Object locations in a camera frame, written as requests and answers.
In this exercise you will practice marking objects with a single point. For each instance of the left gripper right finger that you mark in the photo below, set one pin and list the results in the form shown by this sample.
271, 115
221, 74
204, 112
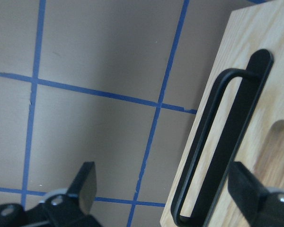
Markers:
261, 206

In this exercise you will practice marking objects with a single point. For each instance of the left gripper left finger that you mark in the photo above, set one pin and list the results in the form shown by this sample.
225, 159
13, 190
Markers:
70, 207

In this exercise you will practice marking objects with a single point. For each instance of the wooden drawer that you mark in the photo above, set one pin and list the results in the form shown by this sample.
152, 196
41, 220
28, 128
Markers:
240, 119

